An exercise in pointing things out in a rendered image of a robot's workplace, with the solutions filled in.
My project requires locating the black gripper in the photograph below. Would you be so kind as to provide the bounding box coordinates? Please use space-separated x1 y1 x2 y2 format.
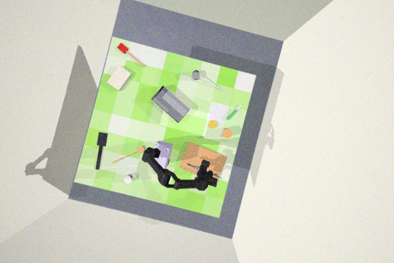
196 160 210 175

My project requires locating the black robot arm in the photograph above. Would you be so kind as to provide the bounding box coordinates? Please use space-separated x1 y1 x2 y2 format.
142 147 217 191

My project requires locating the wooden board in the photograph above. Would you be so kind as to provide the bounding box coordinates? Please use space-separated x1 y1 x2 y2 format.
179 142 227 177

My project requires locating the grey canister with wooden lid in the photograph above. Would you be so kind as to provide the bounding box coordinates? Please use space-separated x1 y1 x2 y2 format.
221 128 232 139

